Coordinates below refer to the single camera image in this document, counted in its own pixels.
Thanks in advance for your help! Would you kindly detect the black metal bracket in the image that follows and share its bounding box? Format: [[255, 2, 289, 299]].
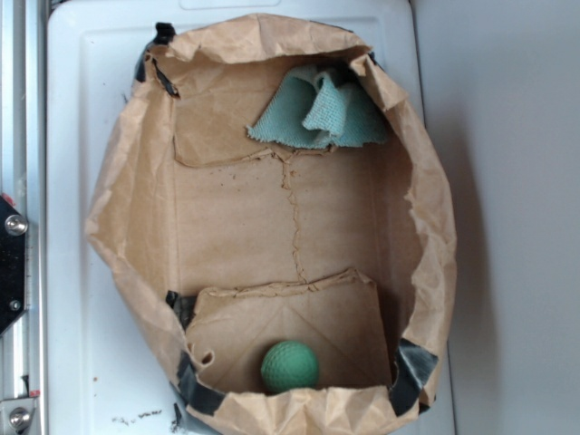
[[0, 194, 28, 336]]

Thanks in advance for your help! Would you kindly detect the white plastic tray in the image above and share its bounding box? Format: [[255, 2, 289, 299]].
[[46, 1, 454, 434]]

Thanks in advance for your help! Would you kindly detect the aluminium frame rail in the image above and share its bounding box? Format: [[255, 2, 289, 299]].
[[1, 1, 48, 434]]

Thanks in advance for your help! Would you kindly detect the green dimpled ball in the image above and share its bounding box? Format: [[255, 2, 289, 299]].
[[260, 341, 319, 393]]

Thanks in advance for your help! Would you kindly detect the brown paper bag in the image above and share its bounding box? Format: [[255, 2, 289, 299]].
[[86, 14, 457, 434]]

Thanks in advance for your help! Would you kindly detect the teal green cloth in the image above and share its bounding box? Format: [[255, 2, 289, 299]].
[[247, 64, 389, 150]]

